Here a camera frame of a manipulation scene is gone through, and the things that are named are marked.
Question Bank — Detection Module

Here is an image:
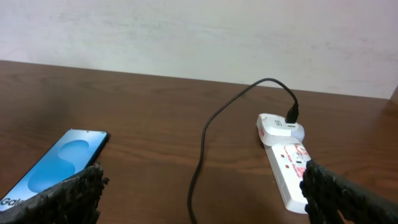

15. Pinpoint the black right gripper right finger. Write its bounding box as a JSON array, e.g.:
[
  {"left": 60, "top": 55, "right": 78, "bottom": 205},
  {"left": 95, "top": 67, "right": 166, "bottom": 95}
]
[{"left": 300, "top": 160, "right": 397, "bottom": 224}]

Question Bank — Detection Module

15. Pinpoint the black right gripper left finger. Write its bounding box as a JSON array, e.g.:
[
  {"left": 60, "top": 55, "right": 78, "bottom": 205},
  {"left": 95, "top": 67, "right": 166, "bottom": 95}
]
[{"left": 1, "top": 163, "right": 109, "bottom": 224}]

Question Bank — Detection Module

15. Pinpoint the blue Samsung Galaxy smartphone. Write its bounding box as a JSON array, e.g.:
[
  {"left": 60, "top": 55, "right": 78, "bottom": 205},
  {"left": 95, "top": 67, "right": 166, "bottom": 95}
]
[{"left": 1, "top": 129, "right": 109, "bottom": 212}]

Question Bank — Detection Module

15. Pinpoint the black USB charging cable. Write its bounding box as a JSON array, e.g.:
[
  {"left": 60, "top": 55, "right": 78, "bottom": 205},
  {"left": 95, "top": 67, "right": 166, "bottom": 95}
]
[{"left": 187, "top": 77, "right": 300, "bottom": 224}]

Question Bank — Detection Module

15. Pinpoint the white power strip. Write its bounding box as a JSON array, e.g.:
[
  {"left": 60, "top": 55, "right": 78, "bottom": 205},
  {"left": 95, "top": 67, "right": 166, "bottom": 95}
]
[{"left": 265, "top": 142, "right": 311, "bottom": 214}]

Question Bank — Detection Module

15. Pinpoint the white USB wall charger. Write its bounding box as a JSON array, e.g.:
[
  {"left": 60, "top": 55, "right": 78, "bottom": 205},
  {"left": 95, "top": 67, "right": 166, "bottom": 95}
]
[{"left": 256, "top": 113, "right": 305, "bottom": 147}]

